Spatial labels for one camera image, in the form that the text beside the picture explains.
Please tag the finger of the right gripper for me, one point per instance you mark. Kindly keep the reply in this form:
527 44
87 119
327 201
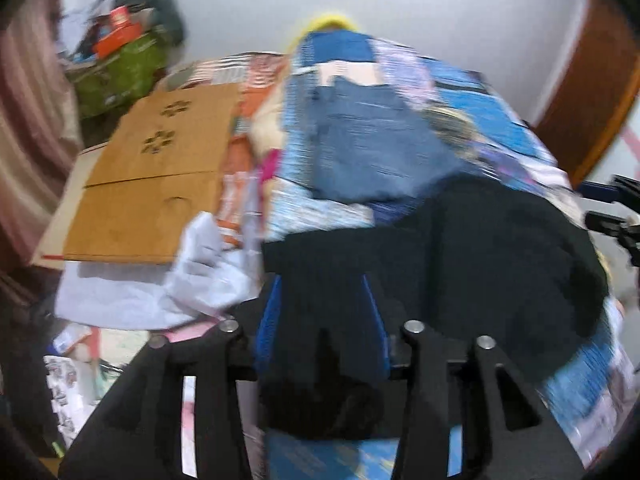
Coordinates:
626 234
622 190

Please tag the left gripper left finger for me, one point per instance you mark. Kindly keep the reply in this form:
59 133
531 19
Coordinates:
135 432

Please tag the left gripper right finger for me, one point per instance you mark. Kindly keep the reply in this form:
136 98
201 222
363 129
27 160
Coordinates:
507 432

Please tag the black pants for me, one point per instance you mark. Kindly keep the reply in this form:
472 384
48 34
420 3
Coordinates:
476 258

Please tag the brown wooden door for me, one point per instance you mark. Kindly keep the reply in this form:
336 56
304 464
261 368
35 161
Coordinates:
595 93

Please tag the white cloth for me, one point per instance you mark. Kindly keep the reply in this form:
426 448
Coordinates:
204 279

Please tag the folded blue jeans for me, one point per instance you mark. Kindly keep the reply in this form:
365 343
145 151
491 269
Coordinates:
367 145

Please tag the wooden lap desk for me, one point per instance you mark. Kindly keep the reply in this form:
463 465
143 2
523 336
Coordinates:
161 167

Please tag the blue patchwork bedspread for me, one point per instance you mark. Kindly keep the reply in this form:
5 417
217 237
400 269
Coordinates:
267 167

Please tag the striped pink curtain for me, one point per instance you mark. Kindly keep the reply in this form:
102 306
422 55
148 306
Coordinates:
40 133

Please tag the yellow plush item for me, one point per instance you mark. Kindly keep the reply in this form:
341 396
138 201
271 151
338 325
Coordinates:
322 23

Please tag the green patterned bag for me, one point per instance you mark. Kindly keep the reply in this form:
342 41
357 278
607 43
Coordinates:
123 77

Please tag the orange red box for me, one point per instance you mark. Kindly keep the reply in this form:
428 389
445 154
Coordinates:
120 30

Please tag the grey pillow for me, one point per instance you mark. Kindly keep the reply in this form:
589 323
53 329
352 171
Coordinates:
162 16

